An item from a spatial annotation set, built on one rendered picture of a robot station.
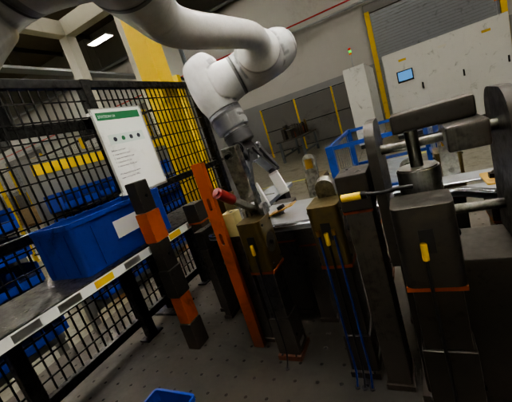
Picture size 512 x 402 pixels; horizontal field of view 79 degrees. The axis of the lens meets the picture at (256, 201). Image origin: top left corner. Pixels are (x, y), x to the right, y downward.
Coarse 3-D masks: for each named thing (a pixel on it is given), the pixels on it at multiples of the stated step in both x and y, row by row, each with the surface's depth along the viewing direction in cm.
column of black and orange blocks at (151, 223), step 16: (128, 192) 79; (144, 192) 80; (144, 208) 79; (144, 224) 80; (160, 224) 83; (160, 240) 82; (160, 256) 82; (160, 272) 84; (176, 272) 85; (176, 288) 84; (176, 304) 86; (192, 304) 89; (192, 320) 87; (192, 336) 87
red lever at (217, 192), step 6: (216, 192) 58; (222, 192) 58; (228, 192) 60; (216, 198) 58; (222, 198) 59; (228, 198) 60; (234, 198) 62; (234, 204) 64; (240, 204) 64; (246, 204) 66; (252, 204) 68; (246, 210) 68; (252, 210) 68
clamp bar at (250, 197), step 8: (232, 144) 68; (240, 144) 68; (224, 152) 65; (232, 152) 65; (240, 152) 66; (232, 160) 66; (240, 160) 65; (232, 168) 66; (240, 168) 66; (248, 168) 67; (232, 176) 67; (240, 176) 67; (248, 176) 67; (240, 184) 68; (248, 184) 67; (240, 192) 69; (248, 192) 68; (256, 192) 69; (248, 200) 69; (256, 200) 68
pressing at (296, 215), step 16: (448, 176) 71; (464, 176) 68; (464, 192) 61; (480, 192) 58; (496, 192) 55; (272, 208) 92; (288, 208) 87; (304, 208) 82; (272, 224) 77; (288, 224) 73; (304, 224) 71
